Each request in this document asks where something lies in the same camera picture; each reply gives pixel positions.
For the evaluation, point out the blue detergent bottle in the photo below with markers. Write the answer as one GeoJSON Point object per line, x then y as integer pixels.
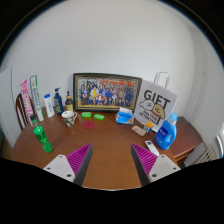
{"type": "Point", "coordinates": [167, 132]}

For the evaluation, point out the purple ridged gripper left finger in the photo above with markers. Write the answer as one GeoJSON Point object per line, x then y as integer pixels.
{"type": "Point", "coordinates": [72, 167]}

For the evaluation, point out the green soap box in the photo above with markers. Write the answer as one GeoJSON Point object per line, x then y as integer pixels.
{"type": "Point", "coordinates": [86, 114]}
{"type": "Point", "coordinates": [99, 117]}

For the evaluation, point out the white gift paper bag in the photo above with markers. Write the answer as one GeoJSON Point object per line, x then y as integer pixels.
{"type": "Point", "coordinates": [155, 102]}

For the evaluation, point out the green plastic soda bottle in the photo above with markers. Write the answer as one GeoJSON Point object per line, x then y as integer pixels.
{"type": "Point", "coordinates": [40, 134]}

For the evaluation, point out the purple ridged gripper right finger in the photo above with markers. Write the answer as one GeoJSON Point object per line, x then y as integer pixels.
{"type": "Point", "coordinates": [150, 167]}

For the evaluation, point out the dark red round coaster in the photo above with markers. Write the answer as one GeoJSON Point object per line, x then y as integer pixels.
{"type": "Point", "coordinates": [88, 125]}

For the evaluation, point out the green soap box left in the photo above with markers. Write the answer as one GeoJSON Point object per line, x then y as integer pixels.
{"type": "Point", "coordinates": [86, 114]}

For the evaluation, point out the blue tissue pack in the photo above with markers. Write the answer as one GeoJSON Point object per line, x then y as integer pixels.
{"type": "Point", "coordinates": [125, 116]}

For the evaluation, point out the white green toothpaste box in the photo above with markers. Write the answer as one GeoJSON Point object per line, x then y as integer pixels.
{"type": "Point", "coordinates": [35, 97]}

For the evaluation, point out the dark blue pump bottle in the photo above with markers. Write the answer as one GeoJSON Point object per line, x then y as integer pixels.
{"type": "Point", "coordinates": [58, 102]}

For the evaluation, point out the white lotion bottle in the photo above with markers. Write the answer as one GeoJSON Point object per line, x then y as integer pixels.
{"type": "Point", "coordinates": [49, 105]}

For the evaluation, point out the dark amber bottle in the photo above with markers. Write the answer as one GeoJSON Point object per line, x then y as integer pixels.
{"type": "Point", "coordinates": [69, 102]}

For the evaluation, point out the white radiator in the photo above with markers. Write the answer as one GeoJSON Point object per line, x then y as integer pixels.
{"type": "Point", "coordinates": [208, 155]}

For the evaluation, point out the patterned ceramic mug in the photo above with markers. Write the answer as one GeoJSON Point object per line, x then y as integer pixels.
{"type": "Point", "coordinates": [69, 118]}

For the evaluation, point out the green soap box right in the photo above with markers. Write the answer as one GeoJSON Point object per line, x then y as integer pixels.
{"type": "Point", "coordinates": [99, 117]}

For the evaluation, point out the white remote control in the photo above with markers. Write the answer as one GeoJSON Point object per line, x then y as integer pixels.
{"type": "Point", "coordinates": [151, 147]}

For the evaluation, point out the orange rubik cube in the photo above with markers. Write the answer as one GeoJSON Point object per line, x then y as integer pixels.
{"type": "Point", "coordinates": [148, 127]}

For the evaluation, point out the framed group photograph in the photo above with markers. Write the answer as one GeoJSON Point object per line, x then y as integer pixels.
{"type": "Point", "coordinates": [105, 92]}

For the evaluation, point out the small colourful snack packet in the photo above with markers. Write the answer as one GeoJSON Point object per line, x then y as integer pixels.
{"type": "Point", "coordinates": [136, 129]}

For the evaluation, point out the pink white toothpaste box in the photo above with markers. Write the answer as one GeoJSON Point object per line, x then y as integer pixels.
{"type": "Point", "coordinates": [26, 100]}

